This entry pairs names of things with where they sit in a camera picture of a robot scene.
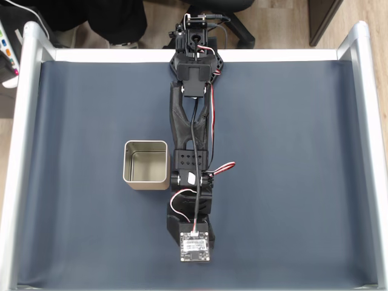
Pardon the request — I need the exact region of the camera circuit board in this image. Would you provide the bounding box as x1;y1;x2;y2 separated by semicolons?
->
179;230;211;264

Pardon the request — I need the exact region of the dark cabinet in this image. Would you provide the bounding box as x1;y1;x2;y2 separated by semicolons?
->
308;0;345;47

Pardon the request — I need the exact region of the grey cable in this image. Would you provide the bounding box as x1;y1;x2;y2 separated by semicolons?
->
205;13;232;50

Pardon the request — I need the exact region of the aluminium table frame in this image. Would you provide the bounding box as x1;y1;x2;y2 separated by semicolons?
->
0;20;388;291

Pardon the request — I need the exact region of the blue-grey table mat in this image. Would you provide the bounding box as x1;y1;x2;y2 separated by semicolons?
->
16;59;380;289

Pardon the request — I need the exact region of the red white black servo wire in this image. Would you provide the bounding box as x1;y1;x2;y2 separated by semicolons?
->
170;188;198;227
202;81;237;180

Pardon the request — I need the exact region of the white device with coloured buttons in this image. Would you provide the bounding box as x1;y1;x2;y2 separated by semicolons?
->
0;21;24;89

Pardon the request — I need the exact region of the white cable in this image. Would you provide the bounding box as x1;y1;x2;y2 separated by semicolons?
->
0;0;51;40

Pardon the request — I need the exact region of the square metal tin container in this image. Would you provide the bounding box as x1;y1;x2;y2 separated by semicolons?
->
122;139;172;192

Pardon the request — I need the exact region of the person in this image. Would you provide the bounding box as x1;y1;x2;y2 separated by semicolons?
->
39;0;148;50

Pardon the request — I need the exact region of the black office chair base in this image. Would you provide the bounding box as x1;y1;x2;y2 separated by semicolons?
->
187;0;256;50

